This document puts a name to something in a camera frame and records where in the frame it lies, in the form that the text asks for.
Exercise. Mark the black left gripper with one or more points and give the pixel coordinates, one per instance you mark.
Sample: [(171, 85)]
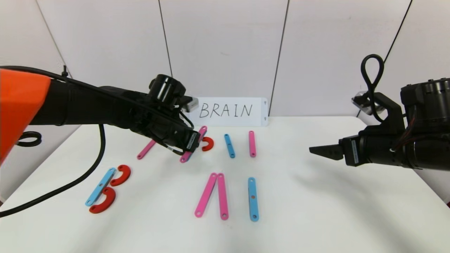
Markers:
[(191, 141)]

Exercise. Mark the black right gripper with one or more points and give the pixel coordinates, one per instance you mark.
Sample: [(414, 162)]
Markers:
[(352, 151)]

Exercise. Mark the long pink bar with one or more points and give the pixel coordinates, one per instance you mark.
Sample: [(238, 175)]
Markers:
[(222, 196), (203, 131), (144, 153), (206, 194)]

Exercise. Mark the short blue bar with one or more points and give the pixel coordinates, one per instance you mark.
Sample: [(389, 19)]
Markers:
[(229, 145)]

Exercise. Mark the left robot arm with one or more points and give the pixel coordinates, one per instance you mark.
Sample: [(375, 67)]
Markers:
[(88, 109)]

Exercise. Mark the white BRAIN sign card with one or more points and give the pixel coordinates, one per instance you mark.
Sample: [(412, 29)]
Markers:
[(228, 121)]

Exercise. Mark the small red arc piece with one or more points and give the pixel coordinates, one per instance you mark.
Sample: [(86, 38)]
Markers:
[(211, 144)]

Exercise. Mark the short pink bar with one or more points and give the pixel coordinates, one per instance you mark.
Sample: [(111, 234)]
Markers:
[(252, 143)]

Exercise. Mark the large red arc piece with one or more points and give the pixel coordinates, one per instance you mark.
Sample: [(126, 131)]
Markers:
[(126, 175), (111, 201)]

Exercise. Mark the long blue bar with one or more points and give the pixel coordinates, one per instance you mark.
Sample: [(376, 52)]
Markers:
[(98, 189), (253, 207)]

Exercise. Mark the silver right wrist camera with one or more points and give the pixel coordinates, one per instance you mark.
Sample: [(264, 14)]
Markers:
[(360, 100)]

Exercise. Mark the black right camera mount bracket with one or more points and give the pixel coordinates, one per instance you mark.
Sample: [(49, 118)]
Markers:
[(392, 112)]

